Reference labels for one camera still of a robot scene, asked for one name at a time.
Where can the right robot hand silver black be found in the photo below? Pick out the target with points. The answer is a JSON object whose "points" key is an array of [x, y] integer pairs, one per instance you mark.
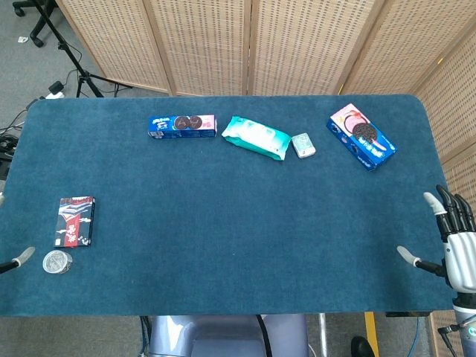
{"points": [[461, 256]]}

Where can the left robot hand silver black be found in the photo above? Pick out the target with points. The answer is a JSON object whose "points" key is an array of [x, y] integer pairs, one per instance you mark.
{"points": [[16, 261]]}

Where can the transparent round paper clip container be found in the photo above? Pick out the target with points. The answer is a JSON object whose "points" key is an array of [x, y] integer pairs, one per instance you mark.
{"points": [[57, 261]]}

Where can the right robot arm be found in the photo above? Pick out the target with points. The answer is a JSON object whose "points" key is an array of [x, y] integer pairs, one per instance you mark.
{"points": [[466, 323]]}

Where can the black red card box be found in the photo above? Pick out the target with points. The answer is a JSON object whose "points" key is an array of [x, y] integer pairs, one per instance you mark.
{"points": [[74, 223]]}

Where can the black shoe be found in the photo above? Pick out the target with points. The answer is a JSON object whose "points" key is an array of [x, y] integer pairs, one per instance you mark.
{"points": [[360, 347]]}

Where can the wide blue pink Oreo box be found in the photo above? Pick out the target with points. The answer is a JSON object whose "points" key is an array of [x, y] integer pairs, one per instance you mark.
{"points": [[362, 137]]}

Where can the metal table leg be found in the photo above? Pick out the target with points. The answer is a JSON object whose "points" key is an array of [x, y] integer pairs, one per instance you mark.
{"points": [[323, 334]]}

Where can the white power strip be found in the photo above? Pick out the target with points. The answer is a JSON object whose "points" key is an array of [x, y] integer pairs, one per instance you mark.
{"points": [[52, 95]]}

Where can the black power adapter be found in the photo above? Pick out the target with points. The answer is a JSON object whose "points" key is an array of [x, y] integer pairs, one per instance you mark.
{"points": [[56, 87]]}

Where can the black tripod stand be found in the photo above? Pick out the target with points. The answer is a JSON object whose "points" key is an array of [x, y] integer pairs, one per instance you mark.
{"points": [[83, 76]]}

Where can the narrow blue Oreo cookie box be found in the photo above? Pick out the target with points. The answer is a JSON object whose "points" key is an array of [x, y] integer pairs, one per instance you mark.
{"points": [[182, 126]]}

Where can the grey robot torso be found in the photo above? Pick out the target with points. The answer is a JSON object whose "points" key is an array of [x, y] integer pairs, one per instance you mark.
{"points": [[223, 336]]}

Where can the white paper scrap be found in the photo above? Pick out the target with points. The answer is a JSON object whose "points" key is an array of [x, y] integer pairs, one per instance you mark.
{"points": [[22, 39]]}

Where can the black office chair base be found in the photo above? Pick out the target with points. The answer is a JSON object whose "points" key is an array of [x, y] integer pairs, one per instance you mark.
{"points": [[37, 26]]}

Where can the teal wet wipes pack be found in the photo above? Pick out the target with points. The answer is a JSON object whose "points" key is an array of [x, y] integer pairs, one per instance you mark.
{"points": [[256, 137]]}

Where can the wooden woven folding screen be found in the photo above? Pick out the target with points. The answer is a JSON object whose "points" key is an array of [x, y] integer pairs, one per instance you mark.
{"points": [[305, 44]]}

